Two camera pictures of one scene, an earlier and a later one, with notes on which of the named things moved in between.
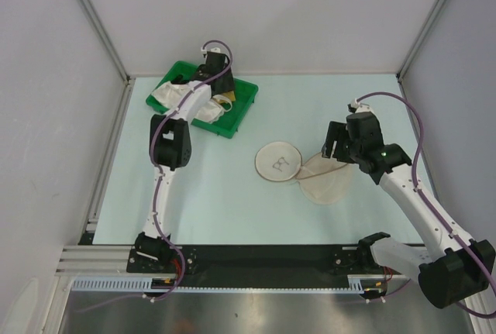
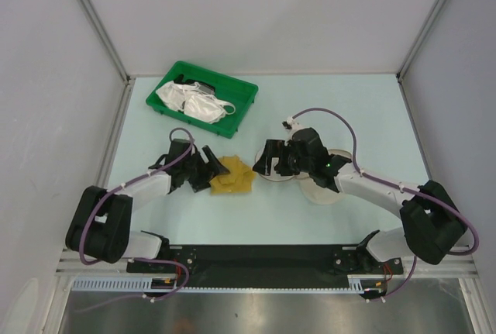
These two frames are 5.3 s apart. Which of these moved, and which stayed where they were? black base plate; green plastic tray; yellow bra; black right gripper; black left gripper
Moved: black right gripper; black left gripper; yellow bra
Stayed: green plastic tray; black base plate
